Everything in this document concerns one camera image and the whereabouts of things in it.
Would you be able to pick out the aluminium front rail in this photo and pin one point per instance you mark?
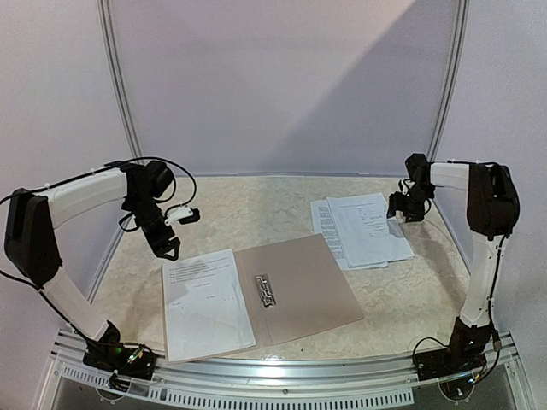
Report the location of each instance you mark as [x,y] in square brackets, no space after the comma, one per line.
[385,382]

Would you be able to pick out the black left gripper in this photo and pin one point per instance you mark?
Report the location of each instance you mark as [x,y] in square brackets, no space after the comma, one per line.
[155,239]

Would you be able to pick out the pink paper folder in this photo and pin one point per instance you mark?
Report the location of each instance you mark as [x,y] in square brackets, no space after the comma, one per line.
[311,293]

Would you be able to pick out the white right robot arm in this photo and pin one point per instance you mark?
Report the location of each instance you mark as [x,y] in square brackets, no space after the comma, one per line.
[492,211]

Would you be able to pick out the aluminium frame post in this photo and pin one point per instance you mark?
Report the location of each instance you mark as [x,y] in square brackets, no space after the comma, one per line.
[105,14]
[454,59]

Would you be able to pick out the aluminium frame right post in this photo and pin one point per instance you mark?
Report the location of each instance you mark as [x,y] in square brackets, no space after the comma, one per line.
[454,59]

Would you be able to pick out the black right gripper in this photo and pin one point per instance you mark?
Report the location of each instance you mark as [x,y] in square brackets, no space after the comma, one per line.
[404,205]

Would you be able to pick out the white paper stack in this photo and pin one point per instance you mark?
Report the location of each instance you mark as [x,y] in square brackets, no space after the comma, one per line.
[323,223]

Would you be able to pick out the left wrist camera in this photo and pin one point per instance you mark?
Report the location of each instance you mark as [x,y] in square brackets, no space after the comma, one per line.
[183,215]

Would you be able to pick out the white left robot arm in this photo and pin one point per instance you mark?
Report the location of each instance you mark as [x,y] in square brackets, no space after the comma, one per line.
[33,246]

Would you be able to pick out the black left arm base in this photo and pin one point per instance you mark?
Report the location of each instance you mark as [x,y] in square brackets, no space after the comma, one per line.
[133,360]

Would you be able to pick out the aluminium frame left post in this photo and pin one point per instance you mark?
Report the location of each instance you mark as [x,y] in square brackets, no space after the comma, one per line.
[105,14]

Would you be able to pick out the metal folder clip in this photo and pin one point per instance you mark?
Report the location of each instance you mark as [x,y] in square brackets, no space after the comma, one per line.
[265,290]

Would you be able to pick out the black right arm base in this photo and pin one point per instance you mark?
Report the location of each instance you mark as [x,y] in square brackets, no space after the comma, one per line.
[442,363]

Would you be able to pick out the printed white sheet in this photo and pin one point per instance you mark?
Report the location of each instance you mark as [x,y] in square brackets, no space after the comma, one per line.
[369,238]
[204,308]

